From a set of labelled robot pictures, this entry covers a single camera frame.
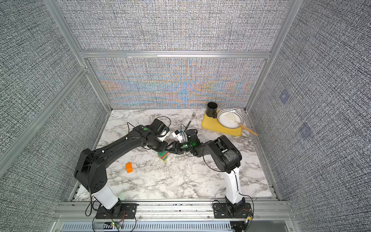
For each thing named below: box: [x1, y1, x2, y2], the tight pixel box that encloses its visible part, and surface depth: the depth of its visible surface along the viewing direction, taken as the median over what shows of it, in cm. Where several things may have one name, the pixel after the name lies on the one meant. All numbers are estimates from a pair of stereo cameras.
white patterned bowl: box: [216, 108, 245, 129], surface depth 115 cm
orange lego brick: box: [125, 162, 133, 174], surface depth 89 cm
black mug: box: [206, 101, 218, 119], surface depth 112 cm
